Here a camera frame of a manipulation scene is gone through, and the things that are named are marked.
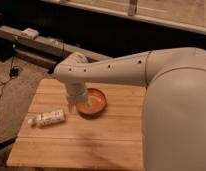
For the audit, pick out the long metal rail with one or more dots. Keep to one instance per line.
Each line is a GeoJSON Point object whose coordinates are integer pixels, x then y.
{"type": "Point", "coordinates": [40, 43]}

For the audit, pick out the white block on rail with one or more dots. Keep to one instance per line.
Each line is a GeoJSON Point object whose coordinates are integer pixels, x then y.
{"type": "Point", "coordinates": [31, 33]}

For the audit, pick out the white plastic bottle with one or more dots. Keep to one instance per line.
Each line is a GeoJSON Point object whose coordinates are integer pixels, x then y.
{"type": "Point", "coordinates": [47, 118]}

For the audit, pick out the orange ceramic bowl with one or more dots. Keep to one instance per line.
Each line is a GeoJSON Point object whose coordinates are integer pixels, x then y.
{"type": "Point", "coordinates": [98, 101]}

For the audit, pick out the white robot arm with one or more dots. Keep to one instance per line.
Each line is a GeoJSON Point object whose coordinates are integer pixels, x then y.
{"type": "Point", "coordinates": [174, 109]}

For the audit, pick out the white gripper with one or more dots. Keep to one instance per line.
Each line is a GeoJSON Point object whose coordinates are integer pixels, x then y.
{"type": "Point", "coordinates": [77, 93]}

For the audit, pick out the wooden board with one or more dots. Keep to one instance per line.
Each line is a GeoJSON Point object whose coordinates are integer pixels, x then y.
{"type": "Point", "coordinates": [112, 142]}

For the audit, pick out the wooden post on shelf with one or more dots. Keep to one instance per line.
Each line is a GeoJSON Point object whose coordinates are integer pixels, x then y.
{"type": "Point", "coordinates": [132, 9]}

